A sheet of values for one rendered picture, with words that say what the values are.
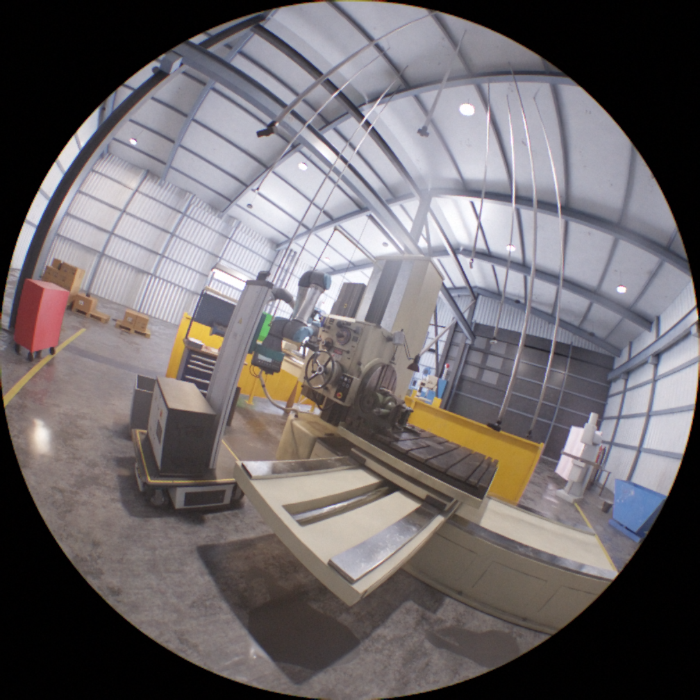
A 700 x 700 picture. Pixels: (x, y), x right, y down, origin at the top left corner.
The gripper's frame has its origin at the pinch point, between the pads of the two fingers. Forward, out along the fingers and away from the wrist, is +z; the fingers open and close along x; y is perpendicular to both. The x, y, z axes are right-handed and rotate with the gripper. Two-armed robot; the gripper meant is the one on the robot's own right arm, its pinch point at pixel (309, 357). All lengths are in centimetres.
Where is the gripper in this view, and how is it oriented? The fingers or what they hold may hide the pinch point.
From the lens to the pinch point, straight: 204.8
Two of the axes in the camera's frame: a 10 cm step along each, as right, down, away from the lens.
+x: 7.7, 4.0, -4.9
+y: -5.9, 1.6, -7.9
